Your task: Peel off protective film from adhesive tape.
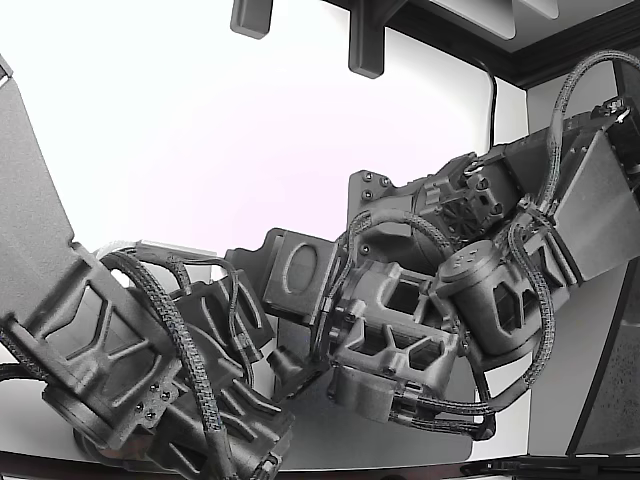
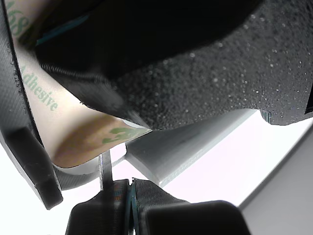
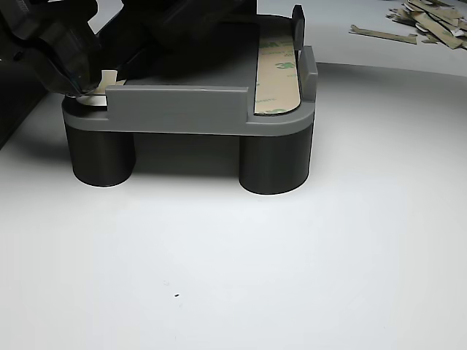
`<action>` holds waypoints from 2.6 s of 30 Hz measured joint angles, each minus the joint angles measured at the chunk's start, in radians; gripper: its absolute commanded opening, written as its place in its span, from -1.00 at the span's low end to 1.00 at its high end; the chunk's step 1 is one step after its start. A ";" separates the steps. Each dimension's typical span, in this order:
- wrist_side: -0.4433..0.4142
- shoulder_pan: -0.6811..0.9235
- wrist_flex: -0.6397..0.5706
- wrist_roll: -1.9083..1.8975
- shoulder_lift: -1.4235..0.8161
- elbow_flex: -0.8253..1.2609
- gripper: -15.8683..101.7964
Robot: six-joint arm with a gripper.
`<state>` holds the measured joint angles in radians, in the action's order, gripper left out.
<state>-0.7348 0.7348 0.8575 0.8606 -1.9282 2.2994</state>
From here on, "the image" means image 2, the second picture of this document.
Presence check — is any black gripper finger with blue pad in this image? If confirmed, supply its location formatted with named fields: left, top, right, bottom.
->
left=34, top=0, right=265, bottom=130

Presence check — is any grey plastic printed part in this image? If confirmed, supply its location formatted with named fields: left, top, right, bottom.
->
left=0, top=0, right=260, bottom=211

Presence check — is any dark textured gripper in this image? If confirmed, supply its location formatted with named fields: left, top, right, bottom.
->
left=110, top=0, right=313, bottom=131

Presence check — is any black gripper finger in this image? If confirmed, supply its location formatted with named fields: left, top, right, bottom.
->
left=129, top=176, right=252, bottom=235

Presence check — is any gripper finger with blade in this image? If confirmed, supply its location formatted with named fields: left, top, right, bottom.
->
left=65, top=149, right=131, bottom=235

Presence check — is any pink tape film 3M print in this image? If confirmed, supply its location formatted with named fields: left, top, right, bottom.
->
left=4, top=0, right=154, bottom=169

